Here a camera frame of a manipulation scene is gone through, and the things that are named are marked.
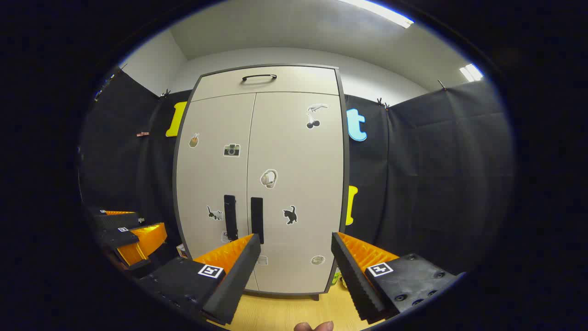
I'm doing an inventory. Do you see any small ceiling light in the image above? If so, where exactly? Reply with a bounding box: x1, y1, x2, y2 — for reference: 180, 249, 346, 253
459, 63, 484, 83

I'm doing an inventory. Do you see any beige double-door shoe cabinet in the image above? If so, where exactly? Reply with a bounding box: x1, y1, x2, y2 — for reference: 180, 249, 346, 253
172, 63, 351, 302

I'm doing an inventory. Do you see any beige camera-sticker cabinet door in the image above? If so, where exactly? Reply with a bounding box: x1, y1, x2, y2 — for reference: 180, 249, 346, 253
176, 93, 256, 291

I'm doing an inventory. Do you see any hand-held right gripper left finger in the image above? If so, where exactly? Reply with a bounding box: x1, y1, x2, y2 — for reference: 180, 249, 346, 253
138, 233, 261, 326

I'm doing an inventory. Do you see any black backdrop cloth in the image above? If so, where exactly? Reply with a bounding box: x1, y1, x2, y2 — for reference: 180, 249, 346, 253
78, 64, 515, 276

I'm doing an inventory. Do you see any black vertical door handle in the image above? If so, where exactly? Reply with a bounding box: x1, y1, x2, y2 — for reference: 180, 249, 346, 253
224, 194, 238, 241
250, 197, 265, 245

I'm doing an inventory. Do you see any beige cherry-sticker cabinet door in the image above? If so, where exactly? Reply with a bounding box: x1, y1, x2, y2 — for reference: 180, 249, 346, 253
247, 91, 346, 295

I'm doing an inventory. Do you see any long ceiling light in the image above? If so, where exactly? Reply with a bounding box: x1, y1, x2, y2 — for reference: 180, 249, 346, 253
340, 0, 415, 29

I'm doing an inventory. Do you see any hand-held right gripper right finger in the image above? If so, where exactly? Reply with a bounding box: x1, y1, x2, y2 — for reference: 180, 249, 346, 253
331, 232, 462, 325

